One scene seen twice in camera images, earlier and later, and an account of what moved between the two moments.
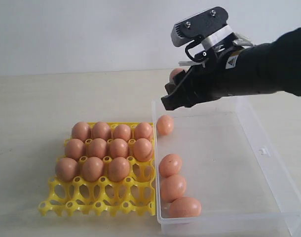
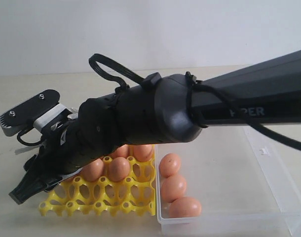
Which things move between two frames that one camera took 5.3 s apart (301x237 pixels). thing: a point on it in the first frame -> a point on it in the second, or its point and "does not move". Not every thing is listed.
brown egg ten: (118, 169) does not move
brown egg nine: (93, 169) does not move
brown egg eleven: (118, 147) does not move
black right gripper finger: (187, 94) -> (34, 184)
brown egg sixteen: (142, 149) does not move
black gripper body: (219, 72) -> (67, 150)
